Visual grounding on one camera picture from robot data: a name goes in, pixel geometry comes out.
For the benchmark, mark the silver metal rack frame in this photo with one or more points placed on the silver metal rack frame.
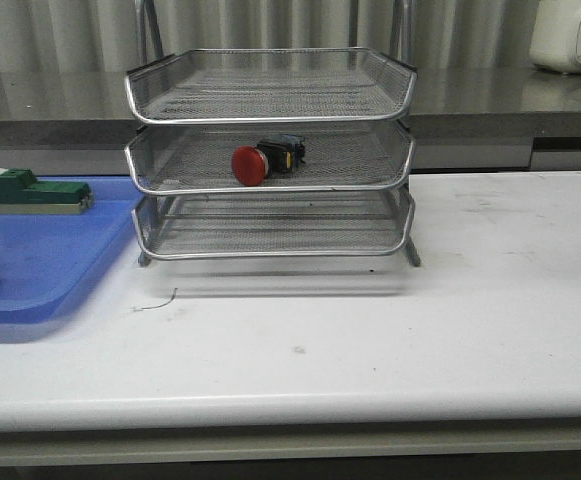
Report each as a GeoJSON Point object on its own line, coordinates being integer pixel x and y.
{"type": "Point", "coordinates": [149, 42]}

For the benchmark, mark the silver mesh tray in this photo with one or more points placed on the silver mesh tray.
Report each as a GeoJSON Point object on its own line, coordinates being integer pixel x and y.
{"type": "Point", "coordinates": [299, 224]}
{"type": "Point", "coordinates": [221, 86]}
{"type": "Point", "coordinates": [340, 156]}

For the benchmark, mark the blue plastic tray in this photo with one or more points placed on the blue plastic tray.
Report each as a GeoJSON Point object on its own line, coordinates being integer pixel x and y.
{"type": "Point", "coordinates": [46, 260]}

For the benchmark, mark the green terminal block component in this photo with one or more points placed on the green terminal block component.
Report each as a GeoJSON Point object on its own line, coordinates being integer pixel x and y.
{"type": "Point", "coordinates": [22, 193]}

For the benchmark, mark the white kitchen appliance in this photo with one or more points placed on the white kitchen appliance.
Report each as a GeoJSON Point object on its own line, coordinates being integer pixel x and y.
{"type": "Point", "coordinates": [556, 38]}

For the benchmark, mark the red emergency stop button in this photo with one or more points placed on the red emergency stop button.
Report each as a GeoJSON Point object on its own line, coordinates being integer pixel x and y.
{"type": "Point", "coordinates": [279, 154]}

